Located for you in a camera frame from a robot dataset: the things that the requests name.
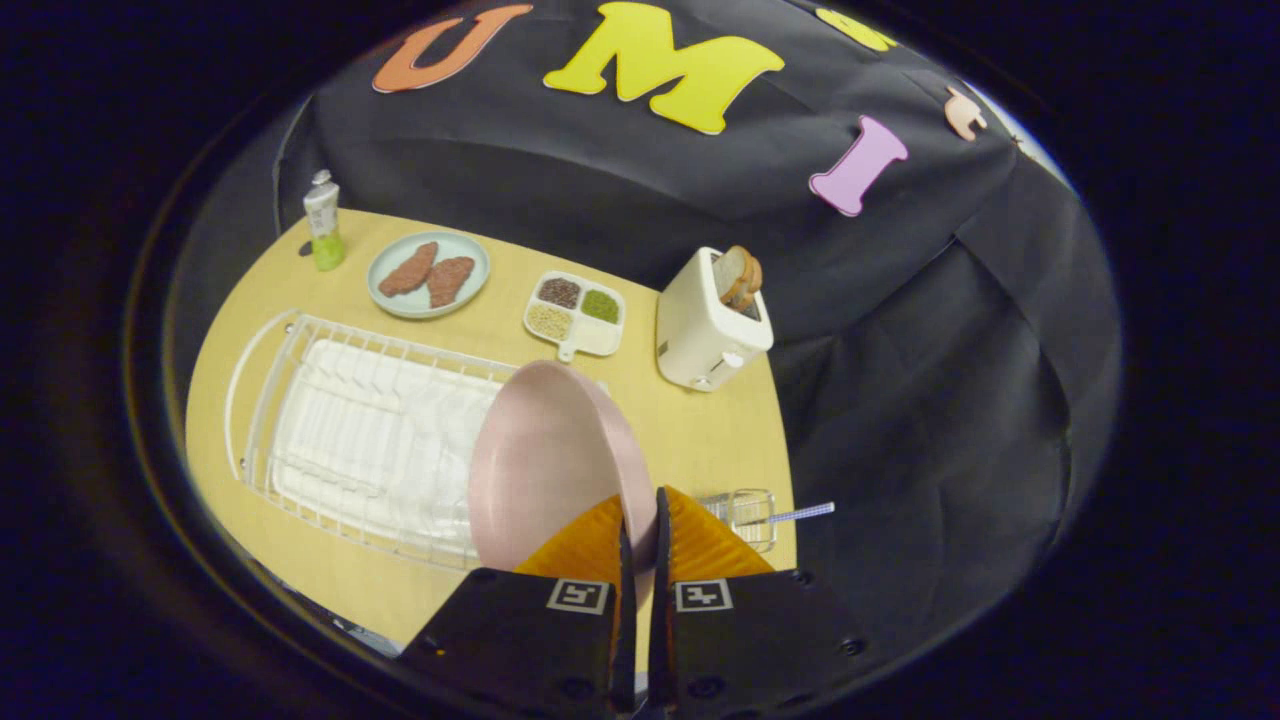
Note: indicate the brown meat patty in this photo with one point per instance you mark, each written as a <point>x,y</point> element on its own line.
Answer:
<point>450,280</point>
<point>408,268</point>

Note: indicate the brown bread slice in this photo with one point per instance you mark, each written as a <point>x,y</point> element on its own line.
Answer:
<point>752,287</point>
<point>728,270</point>

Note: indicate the white divided seasoning tray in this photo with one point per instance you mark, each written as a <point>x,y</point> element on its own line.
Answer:
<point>600,335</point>

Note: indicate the cream toaster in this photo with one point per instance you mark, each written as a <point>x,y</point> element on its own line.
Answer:
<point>700,340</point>

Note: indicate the green squeeze bottle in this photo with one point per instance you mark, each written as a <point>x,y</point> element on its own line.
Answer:
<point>325,225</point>

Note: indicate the white ribbed drip tray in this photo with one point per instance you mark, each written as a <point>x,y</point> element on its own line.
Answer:
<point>380,450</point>

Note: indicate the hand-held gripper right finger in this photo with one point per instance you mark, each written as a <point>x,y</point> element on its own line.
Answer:
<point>660,640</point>

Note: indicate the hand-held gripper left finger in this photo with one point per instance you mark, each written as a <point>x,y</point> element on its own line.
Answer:
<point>626,640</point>

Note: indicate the pink plate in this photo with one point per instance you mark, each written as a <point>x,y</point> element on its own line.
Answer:
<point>550,450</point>

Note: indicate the pale green plate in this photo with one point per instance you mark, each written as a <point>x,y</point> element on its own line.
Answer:
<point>400,305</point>

